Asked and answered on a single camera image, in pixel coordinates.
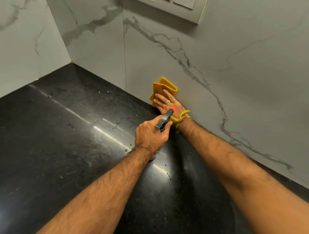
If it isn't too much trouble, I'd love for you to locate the person's right hand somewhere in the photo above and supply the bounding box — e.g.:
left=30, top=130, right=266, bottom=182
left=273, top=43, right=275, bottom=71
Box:
left=153, top=89, right=187, bottom=121

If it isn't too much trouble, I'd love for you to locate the person's left hand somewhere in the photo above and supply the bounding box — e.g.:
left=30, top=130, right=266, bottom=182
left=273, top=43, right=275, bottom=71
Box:
left=134, top=114, right=173, bottom=154

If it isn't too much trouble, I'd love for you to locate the clear spray bottle black trigger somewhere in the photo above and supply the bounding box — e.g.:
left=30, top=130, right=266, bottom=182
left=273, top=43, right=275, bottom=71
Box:
left=148, top=108, right=175, bottom=161

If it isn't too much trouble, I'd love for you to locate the yellow cleaning cloth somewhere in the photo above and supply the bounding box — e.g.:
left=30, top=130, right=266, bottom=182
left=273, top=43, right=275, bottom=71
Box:
left=149, top=76, right=178, bottom=108

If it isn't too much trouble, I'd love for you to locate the person's left forearm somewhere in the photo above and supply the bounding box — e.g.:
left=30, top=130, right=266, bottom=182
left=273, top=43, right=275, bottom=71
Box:
left=36, top=146, right=154, bottom=234

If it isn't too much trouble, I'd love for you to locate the person's right forearm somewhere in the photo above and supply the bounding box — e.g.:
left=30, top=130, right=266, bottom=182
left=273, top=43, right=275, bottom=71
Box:
left=180, top=119, right=309, bottom=234

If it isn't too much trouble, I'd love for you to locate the yellow thread wristband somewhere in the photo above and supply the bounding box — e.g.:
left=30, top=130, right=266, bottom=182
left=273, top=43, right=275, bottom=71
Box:
left=170, top=110, right=192, bottom=133

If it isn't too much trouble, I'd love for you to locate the black stone countertop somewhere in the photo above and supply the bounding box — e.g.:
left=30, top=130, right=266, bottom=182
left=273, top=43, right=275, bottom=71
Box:
left=0, top=62, right=309, bottom=234

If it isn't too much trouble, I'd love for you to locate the white wall switch panel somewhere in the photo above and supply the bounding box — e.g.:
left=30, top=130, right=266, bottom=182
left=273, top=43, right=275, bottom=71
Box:
left=137, top=0, right=209, bottom=24

